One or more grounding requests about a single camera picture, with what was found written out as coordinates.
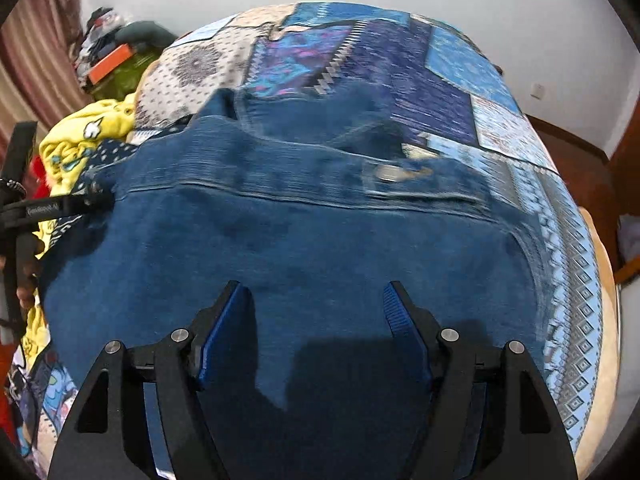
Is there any blue denim jacket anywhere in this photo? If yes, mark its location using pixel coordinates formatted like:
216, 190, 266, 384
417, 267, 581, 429
40, 85, 548, 480

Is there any blue patchwork bedspread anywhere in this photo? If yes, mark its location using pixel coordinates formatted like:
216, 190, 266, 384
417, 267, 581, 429
132, 2, 603, 456

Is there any person's left hand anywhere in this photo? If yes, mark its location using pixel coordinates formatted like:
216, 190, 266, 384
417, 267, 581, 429
14, 279, 39, 311

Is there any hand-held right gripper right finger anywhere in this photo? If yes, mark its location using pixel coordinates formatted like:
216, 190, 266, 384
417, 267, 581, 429
382, 280, 576, 480

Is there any cartoon printed sheet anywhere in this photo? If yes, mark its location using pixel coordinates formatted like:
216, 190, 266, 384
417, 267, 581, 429
7, 330, 81, 461

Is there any pile of mixed clothes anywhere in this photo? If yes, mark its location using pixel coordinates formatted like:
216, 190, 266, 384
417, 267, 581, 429
74, 7, 131, 78

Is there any brown striped curtain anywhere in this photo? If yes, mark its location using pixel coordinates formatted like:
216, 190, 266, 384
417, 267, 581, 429
0, 0, 91, 141

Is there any green patterned bag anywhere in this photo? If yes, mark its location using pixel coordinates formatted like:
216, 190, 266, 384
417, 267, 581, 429
91, 50, 161, 103

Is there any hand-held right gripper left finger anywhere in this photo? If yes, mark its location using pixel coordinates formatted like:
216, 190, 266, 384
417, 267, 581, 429
47, 280, 256, 480

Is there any orange box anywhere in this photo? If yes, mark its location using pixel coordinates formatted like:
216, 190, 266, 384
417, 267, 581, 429
87, 44, 133, 86

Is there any yellow cartoon blanket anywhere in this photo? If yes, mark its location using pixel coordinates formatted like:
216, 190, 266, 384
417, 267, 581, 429
20, 94, 138, 361

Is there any red plush toy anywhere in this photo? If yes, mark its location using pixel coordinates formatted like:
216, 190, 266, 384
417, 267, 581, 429
31, 156, 53, 200

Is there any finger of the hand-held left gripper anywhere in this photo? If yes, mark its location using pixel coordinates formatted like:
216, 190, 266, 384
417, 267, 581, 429
0, 192, 115, 229
0, 122, 39, 196

